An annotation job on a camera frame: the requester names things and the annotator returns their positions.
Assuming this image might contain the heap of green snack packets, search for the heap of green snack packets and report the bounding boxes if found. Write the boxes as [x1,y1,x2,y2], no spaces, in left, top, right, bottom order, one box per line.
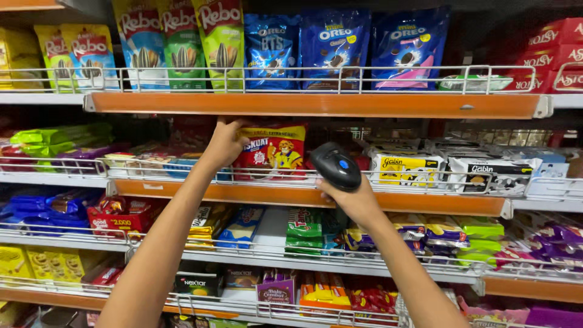
[9,123,114,172]

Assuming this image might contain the large green sunflower seed packet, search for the large green sunflower seed packet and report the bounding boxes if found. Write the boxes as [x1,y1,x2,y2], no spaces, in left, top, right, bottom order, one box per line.
[157,0,207,91]

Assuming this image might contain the row of yellow cookie packets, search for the row of yellow cookie packets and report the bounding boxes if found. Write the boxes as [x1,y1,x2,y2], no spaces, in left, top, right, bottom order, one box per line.
[0,244,85,288]

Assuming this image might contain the blue cookie packet brown print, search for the blue cookie packet brown print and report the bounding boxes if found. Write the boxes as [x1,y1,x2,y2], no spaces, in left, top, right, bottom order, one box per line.
[299,9,372,91]

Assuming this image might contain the red yellow biscuit packet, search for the red yellow biscuit packet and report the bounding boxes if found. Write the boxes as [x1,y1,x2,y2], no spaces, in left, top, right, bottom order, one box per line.
[232,123,309,181]

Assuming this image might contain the white black cracker packet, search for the white black cracker packet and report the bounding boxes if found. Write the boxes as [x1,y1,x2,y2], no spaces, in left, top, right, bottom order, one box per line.
[445,154,544,197]

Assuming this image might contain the heap of purple white packets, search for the heap of purple white packets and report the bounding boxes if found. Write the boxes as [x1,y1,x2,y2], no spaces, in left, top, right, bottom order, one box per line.
[494,211,583,274]

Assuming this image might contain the black barcode scanner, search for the black barcode scanner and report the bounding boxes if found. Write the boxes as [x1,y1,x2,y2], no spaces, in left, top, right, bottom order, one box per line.
[309,142,363,192]

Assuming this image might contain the large blue sunflower seed packet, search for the large blue sunflower seed packet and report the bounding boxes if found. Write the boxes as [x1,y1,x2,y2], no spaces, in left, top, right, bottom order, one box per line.
[111,0,170,91]

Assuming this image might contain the blue cookie packet pink print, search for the blue cookie packet pink print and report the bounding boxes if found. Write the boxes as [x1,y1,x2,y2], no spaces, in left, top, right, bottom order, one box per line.
[371,6,452,91]

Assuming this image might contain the short orange price rail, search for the short orange price rail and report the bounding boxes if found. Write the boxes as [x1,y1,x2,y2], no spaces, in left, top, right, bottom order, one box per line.
[482,276,583,305]

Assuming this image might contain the person's right hand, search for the person's right hand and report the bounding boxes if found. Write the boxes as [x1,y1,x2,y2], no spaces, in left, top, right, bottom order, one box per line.
[315,175,386,228]

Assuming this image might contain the white wire shelf fence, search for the white wire shelf fence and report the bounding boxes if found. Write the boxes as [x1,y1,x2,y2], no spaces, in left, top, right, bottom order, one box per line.
[0,157,583,200]
[0,275,458,328]
[0,223,583,280]
[0,65,583,95]

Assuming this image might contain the black cookie box brown print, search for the black cookie box brown print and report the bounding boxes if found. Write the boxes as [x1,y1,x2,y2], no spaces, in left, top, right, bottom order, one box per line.
[223,266,261,292]

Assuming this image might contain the red cookie box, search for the red cookie box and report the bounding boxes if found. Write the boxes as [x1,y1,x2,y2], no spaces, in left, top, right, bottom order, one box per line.
[87,195,161,238]

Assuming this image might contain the large lime sunflower seed packet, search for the large lime sunflower seed packet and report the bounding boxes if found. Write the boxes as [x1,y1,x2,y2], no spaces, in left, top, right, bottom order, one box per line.
[191,0,246,93]

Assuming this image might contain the heap of blue white packets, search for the heap of blue white packets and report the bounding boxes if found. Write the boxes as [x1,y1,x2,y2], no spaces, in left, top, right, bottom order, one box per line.
[489,145,583,197]

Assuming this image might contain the heap of mixed biscuit packets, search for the heap of mixed biscuit packets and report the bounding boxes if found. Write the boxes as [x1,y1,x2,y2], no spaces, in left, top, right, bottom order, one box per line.
[102,140,234,181]

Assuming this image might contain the heap of purple snack packets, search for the heap of purple snack packets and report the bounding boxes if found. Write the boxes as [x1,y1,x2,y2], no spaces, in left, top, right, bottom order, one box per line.
[54,143,131,174]

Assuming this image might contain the black cookie box orange print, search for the black cookie box orange print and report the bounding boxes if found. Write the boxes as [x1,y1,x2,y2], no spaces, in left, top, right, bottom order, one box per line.
[175,268,224,299]

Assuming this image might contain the heap of pink purple packets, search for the heap of pink purple packets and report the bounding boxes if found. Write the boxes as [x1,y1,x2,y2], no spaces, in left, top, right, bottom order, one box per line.
[457,296,583,328]

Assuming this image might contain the stack of blue wafer packets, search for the stack of blue wafer packets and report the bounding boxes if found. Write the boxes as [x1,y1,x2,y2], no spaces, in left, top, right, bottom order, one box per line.
[217,205,267,250]

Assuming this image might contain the purple snack box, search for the purple snack box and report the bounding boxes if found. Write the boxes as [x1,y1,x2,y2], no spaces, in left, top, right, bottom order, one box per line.
[255,268,297,306]

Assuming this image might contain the blue cookie packet dark print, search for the blue cookie packet dark print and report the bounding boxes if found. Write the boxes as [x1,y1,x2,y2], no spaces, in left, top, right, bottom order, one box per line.
[243,13,302,91]

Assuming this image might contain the stack of gold wafer packets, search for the stack of gold wafer packets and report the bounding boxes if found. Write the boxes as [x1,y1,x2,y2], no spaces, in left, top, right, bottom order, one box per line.
[185,203,236,251]

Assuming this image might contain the small yellow blue seed packet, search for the small yellow blue seed packet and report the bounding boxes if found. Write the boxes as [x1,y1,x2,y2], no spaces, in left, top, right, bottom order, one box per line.
[61,24,120,91]

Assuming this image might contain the small yellow sunflower seed packet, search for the small yellow sunflower seed packet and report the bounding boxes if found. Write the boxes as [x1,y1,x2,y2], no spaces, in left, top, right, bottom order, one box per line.
[34,25,76,92]

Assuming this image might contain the heap of red snack packets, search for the heap of red snack packets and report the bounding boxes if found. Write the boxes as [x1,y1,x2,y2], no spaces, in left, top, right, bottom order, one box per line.
[349,282,400,324]

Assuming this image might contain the stack of lime green packets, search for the stack of lime green packets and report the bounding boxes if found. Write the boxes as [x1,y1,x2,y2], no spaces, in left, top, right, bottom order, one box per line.
[453,215,505,268]

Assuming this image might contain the stack of orange snack packets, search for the stack of orange snack packets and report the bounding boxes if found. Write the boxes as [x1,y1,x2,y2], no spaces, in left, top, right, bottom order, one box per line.
[299,272,352,311]

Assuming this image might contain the heap of blue foil packets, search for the heap of blue foil packets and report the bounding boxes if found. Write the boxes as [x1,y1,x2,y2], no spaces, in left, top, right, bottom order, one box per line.
[0,189,104,236]

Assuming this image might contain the long orange price rail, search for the long orange price rail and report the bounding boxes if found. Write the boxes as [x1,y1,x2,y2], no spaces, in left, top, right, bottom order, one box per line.
[0,287,240,320]
[107,179,513,220]
[84,92,554,120]

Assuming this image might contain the white yellow cracker packet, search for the white yellow cracker packet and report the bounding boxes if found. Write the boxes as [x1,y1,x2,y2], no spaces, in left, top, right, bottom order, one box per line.
[367,147,445,188]

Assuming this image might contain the stack of red wafer boxes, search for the stack of red wafer boxes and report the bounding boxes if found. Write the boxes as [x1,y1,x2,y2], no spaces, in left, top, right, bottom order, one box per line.
[500,17,583,94]

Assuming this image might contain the green white flat packet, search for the green white flat packet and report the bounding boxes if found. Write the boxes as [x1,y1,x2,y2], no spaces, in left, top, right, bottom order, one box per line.
[437,74,514,92]

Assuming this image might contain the heap of purple yellow packets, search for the heap of purple yellow packets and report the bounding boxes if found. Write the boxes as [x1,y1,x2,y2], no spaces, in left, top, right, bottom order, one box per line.
[343,213,470,265]

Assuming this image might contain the plain yellow snack packet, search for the plain yellow snack packet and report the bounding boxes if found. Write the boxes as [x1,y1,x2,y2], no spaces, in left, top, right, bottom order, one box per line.
[0,26,44,90]

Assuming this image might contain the stack of green wafer packets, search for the stack of green wafer packets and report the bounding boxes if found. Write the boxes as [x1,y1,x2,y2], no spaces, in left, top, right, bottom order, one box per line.
[285,207,324,256]

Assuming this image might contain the person's left hand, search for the person's left hand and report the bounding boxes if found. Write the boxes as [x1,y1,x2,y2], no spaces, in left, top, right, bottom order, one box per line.
[203,117,251,171]

